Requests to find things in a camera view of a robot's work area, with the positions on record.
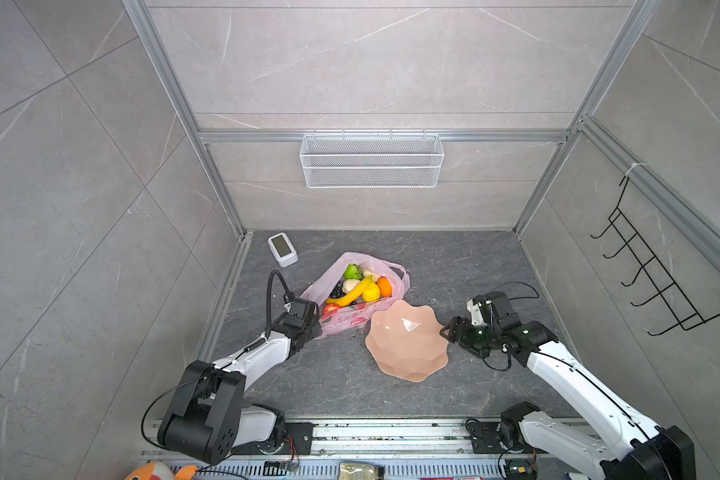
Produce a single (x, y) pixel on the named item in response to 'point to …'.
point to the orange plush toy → (160, 471)
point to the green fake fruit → (353, 272)
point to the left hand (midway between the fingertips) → (310, 319)
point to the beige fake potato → (349, 285)
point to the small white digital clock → (283, 249)
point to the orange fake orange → (384, 286)
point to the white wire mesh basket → (371, 161)
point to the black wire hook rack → (687, 315)
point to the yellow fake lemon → (372, 293)
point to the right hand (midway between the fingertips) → (447, 333)
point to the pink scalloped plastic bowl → (407, 341)
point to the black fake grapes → (337, 291)
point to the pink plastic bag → (353, 316)
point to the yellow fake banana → (352, 294)
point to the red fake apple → (331, 308)
